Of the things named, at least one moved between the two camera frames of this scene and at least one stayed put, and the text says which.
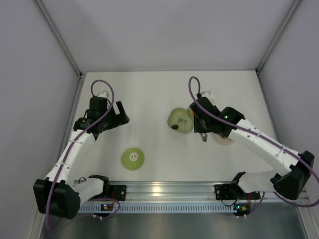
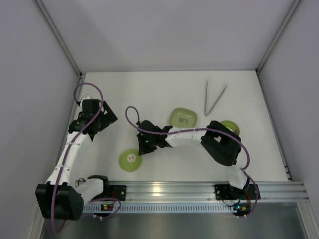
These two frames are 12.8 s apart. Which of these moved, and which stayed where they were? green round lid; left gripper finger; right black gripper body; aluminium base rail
Moved: right black gripper body; left gripper finger
Stayed: green round lid; aluminium base rail
